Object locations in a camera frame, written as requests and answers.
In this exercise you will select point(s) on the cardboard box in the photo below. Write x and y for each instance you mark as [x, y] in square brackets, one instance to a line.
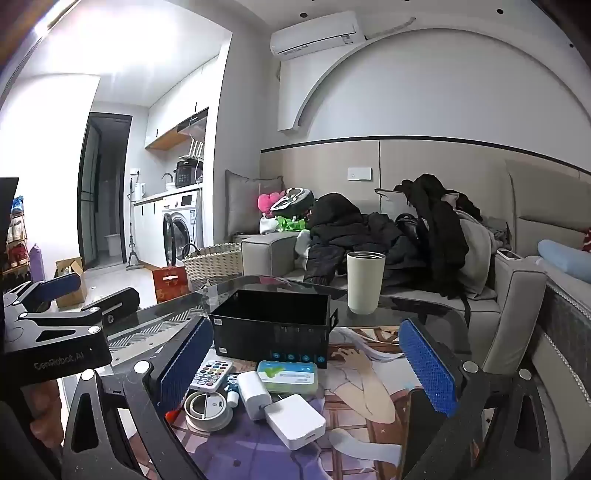
[71, 286]

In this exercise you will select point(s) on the small blue white bottle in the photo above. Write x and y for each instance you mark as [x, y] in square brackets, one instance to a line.
[232, 398]

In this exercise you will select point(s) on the white kettle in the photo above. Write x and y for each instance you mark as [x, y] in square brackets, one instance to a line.
[140, 191]

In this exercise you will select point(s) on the wicker basket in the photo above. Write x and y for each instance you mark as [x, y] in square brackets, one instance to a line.
[212, 267]

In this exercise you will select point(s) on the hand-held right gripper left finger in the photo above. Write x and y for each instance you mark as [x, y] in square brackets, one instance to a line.
[184, 364]

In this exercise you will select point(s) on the white tape roll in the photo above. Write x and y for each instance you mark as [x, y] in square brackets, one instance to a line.
[207, 413]

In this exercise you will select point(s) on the black range hood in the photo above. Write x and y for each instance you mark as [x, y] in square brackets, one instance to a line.
[194, 122]

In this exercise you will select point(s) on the white counter cabinet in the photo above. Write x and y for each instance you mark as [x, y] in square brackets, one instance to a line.
[147, 226]

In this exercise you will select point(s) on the white router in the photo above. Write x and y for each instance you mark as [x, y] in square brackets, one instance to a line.
[195, 150]

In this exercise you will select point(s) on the white phone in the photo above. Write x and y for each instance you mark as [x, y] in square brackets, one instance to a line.
[510, 253]

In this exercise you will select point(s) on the shoe rack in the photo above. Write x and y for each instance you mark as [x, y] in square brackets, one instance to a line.
[16, 240]

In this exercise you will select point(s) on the white remote with coloured buttons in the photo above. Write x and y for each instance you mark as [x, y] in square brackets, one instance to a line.
[211, 374]

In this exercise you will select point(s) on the blue pillow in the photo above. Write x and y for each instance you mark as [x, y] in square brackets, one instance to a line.
[565, 258]

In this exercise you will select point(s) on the pink plush toy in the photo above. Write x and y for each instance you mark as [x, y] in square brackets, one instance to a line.
[267, 202]

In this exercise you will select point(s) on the mop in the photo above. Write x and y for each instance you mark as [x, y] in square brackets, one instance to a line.
[134, 249]

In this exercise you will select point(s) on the black framed door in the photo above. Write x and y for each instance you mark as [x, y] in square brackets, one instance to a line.
[104, 194]

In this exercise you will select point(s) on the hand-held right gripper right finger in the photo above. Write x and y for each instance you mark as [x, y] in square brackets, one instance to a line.
[429, 369]

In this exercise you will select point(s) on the black white helmet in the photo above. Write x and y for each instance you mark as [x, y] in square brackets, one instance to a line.
[293, 198]

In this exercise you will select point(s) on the grey sofa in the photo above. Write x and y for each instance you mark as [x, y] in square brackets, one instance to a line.
[508, 295]

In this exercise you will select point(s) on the white washing machine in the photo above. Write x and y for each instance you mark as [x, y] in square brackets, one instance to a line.
[187, 226]

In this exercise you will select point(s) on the white air conditioner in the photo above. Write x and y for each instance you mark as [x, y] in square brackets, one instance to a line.
[314, 32]

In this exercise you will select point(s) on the white wall cabinets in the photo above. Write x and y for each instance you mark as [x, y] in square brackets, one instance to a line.
[184, 92]

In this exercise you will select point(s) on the black coat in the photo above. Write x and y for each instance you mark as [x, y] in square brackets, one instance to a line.
[436, 230]

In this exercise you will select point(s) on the green wipes packet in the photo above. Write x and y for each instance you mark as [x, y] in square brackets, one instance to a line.
[287, 376]

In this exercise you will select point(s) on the black plastic storage box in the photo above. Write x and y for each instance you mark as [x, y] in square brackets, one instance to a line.
[272, 332]

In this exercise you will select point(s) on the grey hoodie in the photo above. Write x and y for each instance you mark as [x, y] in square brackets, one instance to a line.
[475, 258]

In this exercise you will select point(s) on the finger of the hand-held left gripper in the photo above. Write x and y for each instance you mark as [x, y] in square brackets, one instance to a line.
[117, 304]
[55, 286]

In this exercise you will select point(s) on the beige padded headboard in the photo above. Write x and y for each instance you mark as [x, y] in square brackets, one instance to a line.
[549, 198]

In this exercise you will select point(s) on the cream tumbler cup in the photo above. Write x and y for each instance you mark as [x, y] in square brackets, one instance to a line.
[364, 286]

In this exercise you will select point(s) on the black rice cooker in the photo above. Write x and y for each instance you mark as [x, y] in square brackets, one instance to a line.
[187, 174]

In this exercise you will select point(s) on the green white bag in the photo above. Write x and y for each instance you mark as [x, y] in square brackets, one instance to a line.
[277, 225]

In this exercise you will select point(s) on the red paper bag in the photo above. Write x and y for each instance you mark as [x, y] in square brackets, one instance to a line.
[170, 286]

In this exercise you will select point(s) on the black puffer jacket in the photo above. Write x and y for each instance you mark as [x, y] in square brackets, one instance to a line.
[344, 235]

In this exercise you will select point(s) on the white waste bin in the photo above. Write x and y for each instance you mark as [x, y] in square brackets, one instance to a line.
[113, 244]

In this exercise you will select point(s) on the purple rolled mat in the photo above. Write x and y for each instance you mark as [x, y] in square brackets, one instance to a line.
[37, 265]

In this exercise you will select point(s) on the patterned fabric chair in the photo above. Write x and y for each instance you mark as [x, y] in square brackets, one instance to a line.
[568, 350]

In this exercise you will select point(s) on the white wall switch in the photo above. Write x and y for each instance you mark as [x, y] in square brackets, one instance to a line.
[359, 174]

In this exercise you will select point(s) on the person's left hand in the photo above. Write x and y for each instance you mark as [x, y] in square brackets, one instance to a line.
[44, 410]

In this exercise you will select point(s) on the white power bank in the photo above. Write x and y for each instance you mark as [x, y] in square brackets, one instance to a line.
[295, 421]

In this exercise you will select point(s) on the white charger plug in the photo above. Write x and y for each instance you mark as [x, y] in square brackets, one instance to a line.
[253, 394]

